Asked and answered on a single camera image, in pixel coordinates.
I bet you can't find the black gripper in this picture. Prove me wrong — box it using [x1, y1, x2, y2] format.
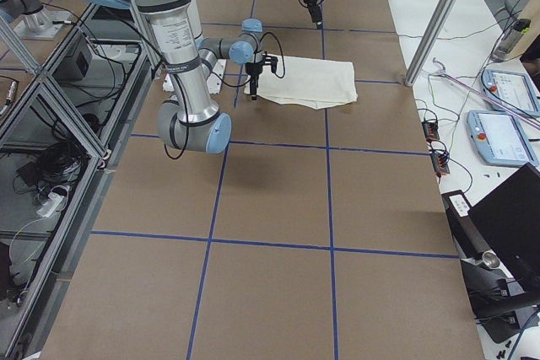
[302, 0, 323, 28]
[246, 62, 262, 100]

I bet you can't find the cream cat print t-shirt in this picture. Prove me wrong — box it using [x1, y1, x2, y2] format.
[257, 56, 358, 110]

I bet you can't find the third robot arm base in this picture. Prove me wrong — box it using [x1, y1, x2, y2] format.
[1, 0, 64, 40]

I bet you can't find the far orange terminal block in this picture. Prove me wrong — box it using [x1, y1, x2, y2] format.
[422, 121, 440, 142]

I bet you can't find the orange terminal block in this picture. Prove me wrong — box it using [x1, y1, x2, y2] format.
[422, 121, 440, 142]
[430, 149, 450, 177]

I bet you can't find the grey control box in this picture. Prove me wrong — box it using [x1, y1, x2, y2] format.
[53, 45, 92, 81]

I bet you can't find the metal reacher grabber stick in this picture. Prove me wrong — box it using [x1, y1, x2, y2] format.
[432, 57, 540, 126]

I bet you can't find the near orange terminal block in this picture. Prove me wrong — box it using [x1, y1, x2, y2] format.
[430, 149, 450, 177]

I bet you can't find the clear water bottle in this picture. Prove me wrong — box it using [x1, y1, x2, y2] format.
[491, 19, 531, 62]

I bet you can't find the far blue teach pendant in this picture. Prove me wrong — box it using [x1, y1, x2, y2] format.
[481, 69, 539, 117]

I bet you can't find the blue teach pendant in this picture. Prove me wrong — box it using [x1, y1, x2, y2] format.
[467, 110, 539, 167]
[481, 69, 539, 117]

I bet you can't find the near blue teach pendant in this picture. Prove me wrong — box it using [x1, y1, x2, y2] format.
[467, 110, 539, 167]

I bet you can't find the white power strip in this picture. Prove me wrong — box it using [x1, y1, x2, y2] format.
[36, 192, 67, 218]

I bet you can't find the black labelled box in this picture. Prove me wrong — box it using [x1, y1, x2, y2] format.
[441, 191, 480, 258]

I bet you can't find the black monitor with stand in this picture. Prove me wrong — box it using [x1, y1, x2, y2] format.
[462, 164, 539, 343]

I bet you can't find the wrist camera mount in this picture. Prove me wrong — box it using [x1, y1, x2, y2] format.
[261, 52, 278, 74]

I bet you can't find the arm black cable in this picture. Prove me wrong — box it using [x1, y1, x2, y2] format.
[162, 31, 287, 161]

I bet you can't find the aluminium frame post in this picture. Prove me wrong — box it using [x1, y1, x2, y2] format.
[404, 0, 456, 87]

